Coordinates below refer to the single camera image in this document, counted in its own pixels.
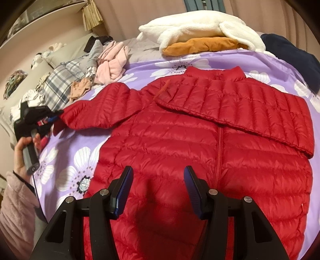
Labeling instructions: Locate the purple floral bedsheet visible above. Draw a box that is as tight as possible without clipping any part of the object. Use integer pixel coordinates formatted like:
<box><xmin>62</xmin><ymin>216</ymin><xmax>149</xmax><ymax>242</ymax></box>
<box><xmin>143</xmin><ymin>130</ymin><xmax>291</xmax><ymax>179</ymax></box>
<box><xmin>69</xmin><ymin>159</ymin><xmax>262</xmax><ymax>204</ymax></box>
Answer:
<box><xmin>30</xmin><ymin>49</ymin><xmax>320</xmax><ymax>260</ymax></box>

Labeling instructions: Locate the red down jacket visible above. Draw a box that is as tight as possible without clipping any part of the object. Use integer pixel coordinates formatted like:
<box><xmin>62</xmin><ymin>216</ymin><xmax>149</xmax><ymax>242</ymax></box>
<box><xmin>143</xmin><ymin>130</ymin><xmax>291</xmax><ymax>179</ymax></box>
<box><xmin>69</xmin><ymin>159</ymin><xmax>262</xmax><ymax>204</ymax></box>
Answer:
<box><xmin>54</xmin><ymin>66</ymin><xmax>316</xmax><ymax>260</ymax></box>

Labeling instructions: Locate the white plush toy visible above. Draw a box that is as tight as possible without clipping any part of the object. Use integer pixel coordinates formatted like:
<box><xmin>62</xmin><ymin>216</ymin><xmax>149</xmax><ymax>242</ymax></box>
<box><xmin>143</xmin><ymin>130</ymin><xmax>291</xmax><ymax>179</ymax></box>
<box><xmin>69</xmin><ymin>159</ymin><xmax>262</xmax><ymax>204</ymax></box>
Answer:
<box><xmin>31</xmin><ymin>44</ymin><xmax>67</xmax><ymax>70</ymax></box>

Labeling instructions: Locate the white fleece garment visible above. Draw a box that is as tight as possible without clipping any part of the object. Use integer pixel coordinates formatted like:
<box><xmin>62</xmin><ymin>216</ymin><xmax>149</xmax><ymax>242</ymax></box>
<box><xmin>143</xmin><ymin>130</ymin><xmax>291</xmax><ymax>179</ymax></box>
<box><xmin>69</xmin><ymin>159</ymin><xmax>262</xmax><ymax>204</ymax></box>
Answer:
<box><xmin>137</xmin><ymin>14</ymin><xmax>267</xmax><ymax>53</ymax></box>

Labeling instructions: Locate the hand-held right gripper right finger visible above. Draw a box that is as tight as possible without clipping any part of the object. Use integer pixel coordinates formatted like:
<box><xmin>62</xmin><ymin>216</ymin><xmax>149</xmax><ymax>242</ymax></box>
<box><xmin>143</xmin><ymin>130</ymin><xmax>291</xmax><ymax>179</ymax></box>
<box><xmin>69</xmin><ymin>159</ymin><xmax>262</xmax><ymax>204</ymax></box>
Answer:
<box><xmin>184</xmin><ymin>165</ymin><xmax>292</xmax><ymax>260</ymax></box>

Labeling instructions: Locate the grey plaid cloth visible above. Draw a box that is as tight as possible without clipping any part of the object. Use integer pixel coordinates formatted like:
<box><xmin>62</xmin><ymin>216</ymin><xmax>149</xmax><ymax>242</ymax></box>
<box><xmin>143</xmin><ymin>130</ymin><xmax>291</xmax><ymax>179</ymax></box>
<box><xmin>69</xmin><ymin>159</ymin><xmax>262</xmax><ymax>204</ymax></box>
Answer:
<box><xmin>35</xmin><ymin>59</ymin><xmax>98</xmax><ymax>111</ymax></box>

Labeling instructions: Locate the grey garment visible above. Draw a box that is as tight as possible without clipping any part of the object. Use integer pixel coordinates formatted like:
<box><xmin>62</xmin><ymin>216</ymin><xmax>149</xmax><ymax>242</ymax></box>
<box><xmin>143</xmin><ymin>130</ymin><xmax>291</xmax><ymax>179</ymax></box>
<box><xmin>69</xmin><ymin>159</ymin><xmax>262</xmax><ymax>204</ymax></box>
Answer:
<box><xmin>84</xmin><ymin>40</ymin><xmax>106</xmax><ymax>66</ymax></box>

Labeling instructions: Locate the white patterned cloth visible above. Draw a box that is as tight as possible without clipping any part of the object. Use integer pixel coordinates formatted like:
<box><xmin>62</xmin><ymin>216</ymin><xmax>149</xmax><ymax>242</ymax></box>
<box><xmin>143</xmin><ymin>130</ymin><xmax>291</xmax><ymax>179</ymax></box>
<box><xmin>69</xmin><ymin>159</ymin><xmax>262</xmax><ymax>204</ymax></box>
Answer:
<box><xmin>11</xmin><ymin>89</ymin><xmax>48</xmax><ymax>118</ymax></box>

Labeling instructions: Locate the black cloth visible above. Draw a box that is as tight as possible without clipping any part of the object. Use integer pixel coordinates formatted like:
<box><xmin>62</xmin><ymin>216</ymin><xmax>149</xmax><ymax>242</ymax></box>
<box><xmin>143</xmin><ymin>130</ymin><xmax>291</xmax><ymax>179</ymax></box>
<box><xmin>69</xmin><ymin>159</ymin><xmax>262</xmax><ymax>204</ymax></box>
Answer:
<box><xmin>84</xmin><ymin>36</ymin><xmax>114</xmax><ymax>52</ymax></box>

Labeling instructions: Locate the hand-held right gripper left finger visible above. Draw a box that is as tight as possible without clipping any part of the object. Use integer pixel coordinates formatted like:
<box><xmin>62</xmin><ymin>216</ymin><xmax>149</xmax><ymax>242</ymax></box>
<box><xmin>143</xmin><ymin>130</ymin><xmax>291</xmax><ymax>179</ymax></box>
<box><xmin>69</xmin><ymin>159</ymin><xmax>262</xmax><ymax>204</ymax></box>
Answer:
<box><xmin>29</xmin><ymin>166</ymin><xmax>134</xmax><ymax>260</ymax></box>

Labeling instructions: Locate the orange cloth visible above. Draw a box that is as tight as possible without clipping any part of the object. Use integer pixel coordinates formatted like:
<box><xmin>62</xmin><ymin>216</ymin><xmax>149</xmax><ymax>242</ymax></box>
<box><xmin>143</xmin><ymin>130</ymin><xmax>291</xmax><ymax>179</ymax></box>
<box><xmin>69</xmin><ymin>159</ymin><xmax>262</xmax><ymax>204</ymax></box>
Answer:
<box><xmin>162</xmin><ymin>37</ymin><xmax>248</xmax><ymax>56</ymax></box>

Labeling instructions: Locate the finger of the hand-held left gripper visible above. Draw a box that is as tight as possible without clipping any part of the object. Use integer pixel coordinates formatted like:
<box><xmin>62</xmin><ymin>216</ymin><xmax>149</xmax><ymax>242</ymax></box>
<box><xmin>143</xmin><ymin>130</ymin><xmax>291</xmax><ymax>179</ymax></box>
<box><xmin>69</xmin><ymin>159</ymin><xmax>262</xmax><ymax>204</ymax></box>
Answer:
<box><xmin>47</xmin><ymin>109</ymin><xmax>65</xmax><ymax>123</ymax></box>

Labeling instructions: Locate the grey quilted bed cover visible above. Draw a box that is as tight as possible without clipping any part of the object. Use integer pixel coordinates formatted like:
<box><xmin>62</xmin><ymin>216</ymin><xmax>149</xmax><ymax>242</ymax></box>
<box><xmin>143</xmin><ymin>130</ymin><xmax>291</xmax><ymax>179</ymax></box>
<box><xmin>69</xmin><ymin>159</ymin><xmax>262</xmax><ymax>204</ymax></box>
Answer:
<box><xmin>124</xmin><ymin>37</ymin><xmax>171</xmax><ymax>63</ymax></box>

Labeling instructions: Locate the pink garment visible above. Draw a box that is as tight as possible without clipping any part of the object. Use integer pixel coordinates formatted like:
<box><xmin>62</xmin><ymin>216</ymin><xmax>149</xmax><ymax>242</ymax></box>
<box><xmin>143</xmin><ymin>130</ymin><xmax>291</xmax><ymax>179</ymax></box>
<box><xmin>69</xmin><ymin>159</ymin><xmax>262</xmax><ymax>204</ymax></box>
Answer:
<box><xmin>94</xmin><ymin>41</ymin><xmax>131</xmax><ymax>85</ymax></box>

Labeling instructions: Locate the navy cloth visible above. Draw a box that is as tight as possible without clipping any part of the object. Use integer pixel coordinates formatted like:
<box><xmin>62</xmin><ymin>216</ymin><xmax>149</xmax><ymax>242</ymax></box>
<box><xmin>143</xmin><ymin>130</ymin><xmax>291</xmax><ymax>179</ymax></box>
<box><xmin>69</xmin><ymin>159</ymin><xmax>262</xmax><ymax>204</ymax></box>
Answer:
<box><xmin>260</xmin><ymin>32</ymin><xmax>320</xmax><ymax>75</ymax></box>

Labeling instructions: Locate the tan small cloth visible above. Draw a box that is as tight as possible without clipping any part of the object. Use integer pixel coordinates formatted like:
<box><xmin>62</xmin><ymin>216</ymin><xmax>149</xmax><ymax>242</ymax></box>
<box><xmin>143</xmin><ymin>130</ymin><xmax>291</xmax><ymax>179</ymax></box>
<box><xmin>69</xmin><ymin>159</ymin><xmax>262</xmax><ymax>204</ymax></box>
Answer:
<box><xmin>69</xmin><ymin>78</ymin><xmax>93</xmax><ymax>102</ymax></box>

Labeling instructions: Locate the person's left forearm pink sleeve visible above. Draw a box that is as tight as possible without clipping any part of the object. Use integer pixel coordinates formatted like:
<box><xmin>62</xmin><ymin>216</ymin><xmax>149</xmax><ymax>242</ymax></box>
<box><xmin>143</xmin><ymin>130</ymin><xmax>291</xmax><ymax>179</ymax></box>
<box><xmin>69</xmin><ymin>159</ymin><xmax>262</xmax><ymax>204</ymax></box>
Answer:
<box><xmin>0</xmin><ymin>171</ymin><xmax>42</xmax><ymax>253</ymax></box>

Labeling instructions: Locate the white shelf ledge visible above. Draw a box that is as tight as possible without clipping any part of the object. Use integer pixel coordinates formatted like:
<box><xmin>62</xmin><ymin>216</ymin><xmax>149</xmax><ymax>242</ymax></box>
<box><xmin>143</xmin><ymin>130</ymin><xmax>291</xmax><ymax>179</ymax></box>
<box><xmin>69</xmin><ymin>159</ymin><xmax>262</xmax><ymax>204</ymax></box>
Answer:
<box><xmin>0</xmin><ymin>0</ymin><xmax>88</xmax><ymax>49</ymax></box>

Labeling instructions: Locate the floral patterned cloth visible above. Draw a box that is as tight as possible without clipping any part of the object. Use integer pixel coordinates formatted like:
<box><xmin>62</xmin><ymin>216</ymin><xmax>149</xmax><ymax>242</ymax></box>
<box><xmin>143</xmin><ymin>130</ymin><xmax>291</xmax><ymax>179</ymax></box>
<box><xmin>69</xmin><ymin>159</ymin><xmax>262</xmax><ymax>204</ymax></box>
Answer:
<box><xmin>2</xmin><ymin>70</ymin><xmax>28</xmax><ymax>99</ymax></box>

